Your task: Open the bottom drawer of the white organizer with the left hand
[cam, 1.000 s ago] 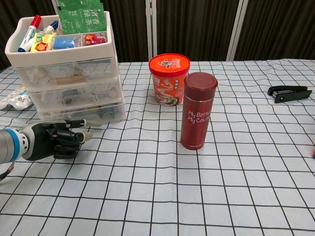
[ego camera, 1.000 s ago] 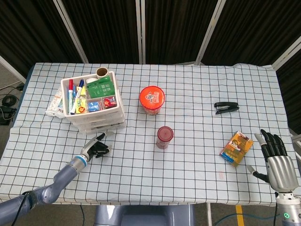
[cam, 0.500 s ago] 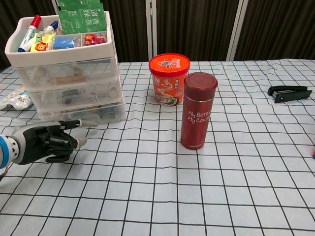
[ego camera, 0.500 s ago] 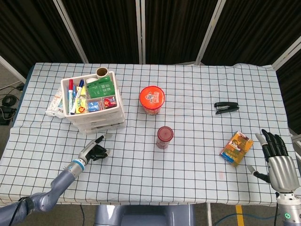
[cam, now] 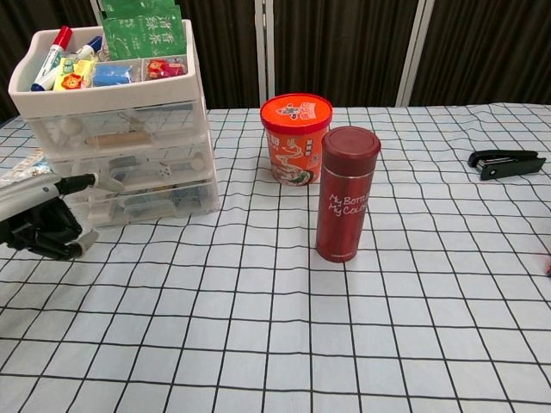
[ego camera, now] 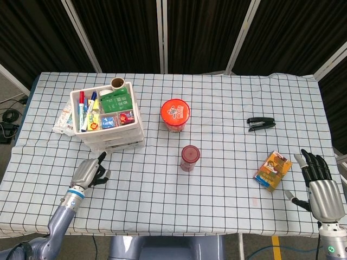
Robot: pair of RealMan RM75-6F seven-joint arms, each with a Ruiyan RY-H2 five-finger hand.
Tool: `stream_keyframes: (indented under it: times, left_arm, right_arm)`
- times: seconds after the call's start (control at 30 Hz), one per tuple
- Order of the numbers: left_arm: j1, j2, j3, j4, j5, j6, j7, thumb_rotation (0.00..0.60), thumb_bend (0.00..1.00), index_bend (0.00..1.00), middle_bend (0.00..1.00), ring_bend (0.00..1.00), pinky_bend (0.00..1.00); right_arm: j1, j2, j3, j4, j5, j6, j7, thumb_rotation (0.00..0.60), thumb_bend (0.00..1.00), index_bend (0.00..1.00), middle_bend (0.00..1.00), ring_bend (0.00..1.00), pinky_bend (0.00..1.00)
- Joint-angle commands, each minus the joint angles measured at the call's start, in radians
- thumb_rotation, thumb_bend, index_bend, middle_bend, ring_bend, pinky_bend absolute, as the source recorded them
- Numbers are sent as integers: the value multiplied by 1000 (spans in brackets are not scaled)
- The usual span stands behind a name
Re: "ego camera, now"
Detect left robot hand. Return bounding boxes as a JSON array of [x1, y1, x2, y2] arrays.
[[70, 151, 111, 190]]

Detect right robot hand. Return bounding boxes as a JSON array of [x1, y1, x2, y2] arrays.
[[284, 148, 345, 223]]

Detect white desk organizer with drawers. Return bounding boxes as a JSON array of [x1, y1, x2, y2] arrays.
[[69, 81, 145, 153]]

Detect clear drawer holding erasers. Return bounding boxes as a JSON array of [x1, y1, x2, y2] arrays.
[[92, 140, 145, 153]]

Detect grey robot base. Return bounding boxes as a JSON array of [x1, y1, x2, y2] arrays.
[[108, 235, 226, 260]]

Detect orange cartoon card box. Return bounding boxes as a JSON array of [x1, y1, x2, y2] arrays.
[[253, 151, 293, 193]]

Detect yellow lion eraser pack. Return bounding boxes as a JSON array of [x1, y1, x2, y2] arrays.
[[86, 113, 102, 131]]

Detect blue packet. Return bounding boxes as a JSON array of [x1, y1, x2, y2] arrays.
[[100, 115, 116, 129]]

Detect clear plastic wrapped packet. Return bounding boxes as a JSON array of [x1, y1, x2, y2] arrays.
[[53, 101, 75, 135]]

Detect blue-capped marker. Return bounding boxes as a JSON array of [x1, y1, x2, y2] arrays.
[[81, 91, 98, 132]]

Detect red-capped marker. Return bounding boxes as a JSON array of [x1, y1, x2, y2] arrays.
[[78, 90, 86, 133]]

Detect red cartoon packet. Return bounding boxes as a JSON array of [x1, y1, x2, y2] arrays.
[[118, 111, 135, 126]]

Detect green tea packet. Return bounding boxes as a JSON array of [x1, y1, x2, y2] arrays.
[[99, 88, 133, 114]]

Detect checkered tablecloth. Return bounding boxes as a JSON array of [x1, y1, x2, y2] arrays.
[[0, 71, 347, 238]]

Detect cardboard tube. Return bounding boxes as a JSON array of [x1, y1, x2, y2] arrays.
[[110, 77, 126, 92]]

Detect black stapler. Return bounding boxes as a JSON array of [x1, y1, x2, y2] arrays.
[[246, 116, 277, 133]]

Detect orange instant noodle cup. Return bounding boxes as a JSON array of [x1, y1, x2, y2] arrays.
[[160, 99, 191, 133]]

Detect dark folding screen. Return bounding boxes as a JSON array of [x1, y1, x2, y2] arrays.
[[0, 0, 347, 148]]

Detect blue floor cable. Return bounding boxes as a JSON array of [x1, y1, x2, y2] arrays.
[[245, 243, 319, 260]]

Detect black floor cables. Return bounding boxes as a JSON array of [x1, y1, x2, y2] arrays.
[[0, 97, 28, 145]]

